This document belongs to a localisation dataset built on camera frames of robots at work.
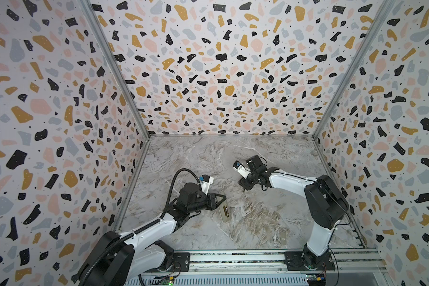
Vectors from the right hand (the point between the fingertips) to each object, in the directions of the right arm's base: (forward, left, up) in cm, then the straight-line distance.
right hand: (240, 175), depth 94 cm
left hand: (-16, +8, +8) cm, 20 cm away
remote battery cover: (-29, -19, -7) cm, 35 cm away
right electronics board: (-44, -29, -7) cm, 54 cm away
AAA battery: (-6, -2, -6) cm, 9 cm away
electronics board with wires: (-45, +30, -6) cm, 55 cm away
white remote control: (-21, +8, +2) cm, 22 cm away
